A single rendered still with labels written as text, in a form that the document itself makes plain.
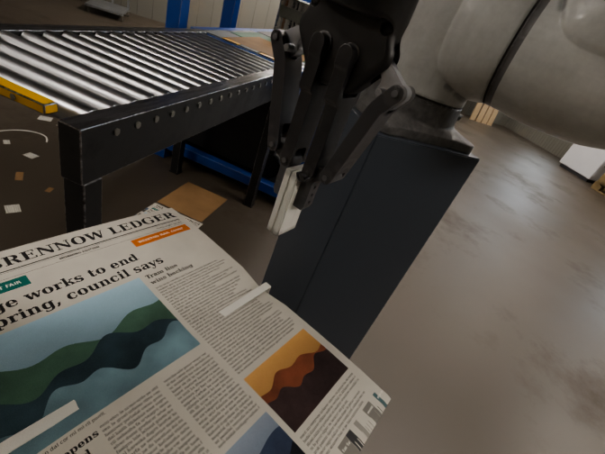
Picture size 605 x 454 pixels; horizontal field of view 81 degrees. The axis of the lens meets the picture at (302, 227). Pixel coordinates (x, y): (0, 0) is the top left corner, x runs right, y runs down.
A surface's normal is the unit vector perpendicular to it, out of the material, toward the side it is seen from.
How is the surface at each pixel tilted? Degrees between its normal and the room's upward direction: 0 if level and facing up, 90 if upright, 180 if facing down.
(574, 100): 115
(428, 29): 91
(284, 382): 2
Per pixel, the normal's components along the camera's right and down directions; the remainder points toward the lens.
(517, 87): -0.74, 0.58
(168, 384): 0.30, -0.79
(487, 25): -0.50, 0.29
